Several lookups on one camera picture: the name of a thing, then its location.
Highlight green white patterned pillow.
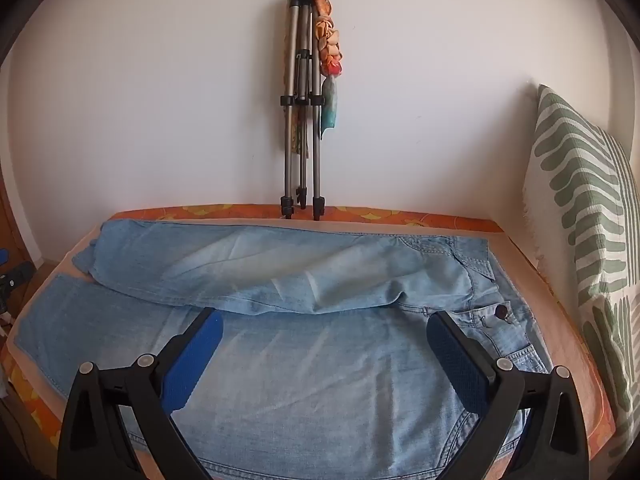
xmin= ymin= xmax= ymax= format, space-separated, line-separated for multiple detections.
xmin=522 ymin=84 xmax=640 ymax=308
xmin=579 ymin=280 xmax=640 ymax=472

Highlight light blue denim pants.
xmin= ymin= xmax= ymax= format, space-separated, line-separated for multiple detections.
xmin=12 ymin=219 xmax=551 ymax=480

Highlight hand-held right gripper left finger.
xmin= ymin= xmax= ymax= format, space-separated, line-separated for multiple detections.
xmin=56 ymin=307 xmax=224 ymax=480

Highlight orange floral bed sheet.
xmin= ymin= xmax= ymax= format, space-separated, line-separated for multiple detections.
xmin=0 ymin=203 xmax=620 ymax=463

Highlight colourful patterned scarf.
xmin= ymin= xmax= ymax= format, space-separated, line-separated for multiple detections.
xmin=294 ymin=0 xmax=344 ymax=161

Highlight grey metal tripod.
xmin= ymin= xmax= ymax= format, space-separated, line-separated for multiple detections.
xmin=279 ymin=0 xmax=326 ymax=222

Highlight blue black object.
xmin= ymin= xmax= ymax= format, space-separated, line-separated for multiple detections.
xmin=0 ymin=247 xmax=35 ymax=293

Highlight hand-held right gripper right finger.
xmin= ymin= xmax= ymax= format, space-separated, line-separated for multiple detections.
xmin=425 ymin=310 xmax=592 ymax=480

